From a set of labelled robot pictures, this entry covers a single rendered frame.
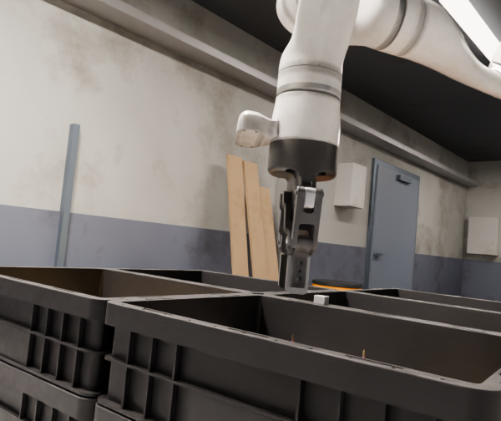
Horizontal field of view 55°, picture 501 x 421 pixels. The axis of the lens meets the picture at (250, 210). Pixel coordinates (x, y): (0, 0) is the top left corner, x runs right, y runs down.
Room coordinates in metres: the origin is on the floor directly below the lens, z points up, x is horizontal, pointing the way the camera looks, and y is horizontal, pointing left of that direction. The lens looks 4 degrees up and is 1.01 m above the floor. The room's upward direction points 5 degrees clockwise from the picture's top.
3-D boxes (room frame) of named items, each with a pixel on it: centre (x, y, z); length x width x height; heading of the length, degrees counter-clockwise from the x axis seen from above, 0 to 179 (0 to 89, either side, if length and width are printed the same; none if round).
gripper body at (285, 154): (0.52, -0.05, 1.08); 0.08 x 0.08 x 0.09
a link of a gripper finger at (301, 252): (0.47, -0.05, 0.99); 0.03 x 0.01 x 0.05; 3
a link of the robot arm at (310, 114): (0.52, -0.03, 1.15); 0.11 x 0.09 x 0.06; 93
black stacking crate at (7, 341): (0.78, 0.23, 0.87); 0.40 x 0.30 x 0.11; 53
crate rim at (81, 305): (0.78, 0.23, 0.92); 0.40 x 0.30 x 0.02; 53
